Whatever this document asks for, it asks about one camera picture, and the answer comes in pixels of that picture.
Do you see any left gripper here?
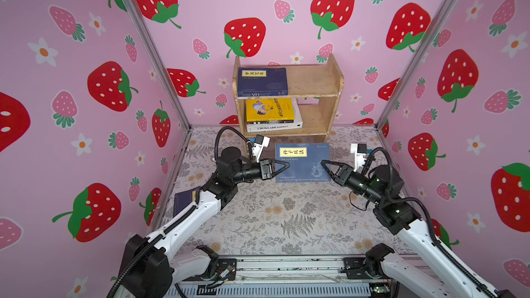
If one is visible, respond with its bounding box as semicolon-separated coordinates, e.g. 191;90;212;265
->
229;160;287;187

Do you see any blue book with figure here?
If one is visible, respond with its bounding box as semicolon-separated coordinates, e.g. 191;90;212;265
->
275;143;331;183

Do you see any white hardcover book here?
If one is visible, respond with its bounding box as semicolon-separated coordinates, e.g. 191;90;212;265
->
246;98;303;132

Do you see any yellow cartoon cover book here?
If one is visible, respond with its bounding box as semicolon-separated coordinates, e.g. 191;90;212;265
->
246;98;295;123

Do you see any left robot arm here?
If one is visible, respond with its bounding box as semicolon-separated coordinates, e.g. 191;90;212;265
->
107;147;290;297

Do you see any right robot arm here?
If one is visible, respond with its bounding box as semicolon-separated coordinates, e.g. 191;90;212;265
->
321;160;512;297

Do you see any dark purple book left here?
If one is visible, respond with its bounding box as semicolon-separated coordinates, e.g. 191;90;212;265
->
173;188;200;216

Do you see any wooden two-tier shelf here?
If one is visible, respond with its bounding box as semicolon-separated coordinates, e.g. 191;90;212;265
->
232;53;345;143

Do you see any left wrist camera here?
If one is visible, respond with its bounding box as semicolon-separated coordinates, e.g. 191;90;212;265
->
251;135;270;163

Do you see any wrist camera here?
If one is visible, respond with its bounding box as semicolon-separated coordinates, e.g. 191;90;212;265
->
251;135;270;163
351;143;368;172

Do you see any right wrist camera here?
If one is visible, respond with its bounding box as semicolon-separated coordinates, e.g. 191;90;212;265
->
351;143;368;172

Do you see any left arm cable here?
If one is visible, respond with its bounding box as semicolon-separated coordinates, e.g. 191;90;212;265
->
106;126;253;298

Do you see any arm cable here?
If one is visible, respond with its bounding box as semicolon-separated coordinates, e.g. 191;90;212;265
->
347;146;502;298
106;126;253;298

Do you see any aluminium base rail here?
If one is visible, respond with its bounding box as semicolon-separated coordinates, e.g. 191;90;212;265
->
119;254;469;298

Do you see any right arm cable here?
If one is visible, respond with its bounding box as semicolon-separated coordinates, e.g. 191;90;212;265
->
347;146;502;298

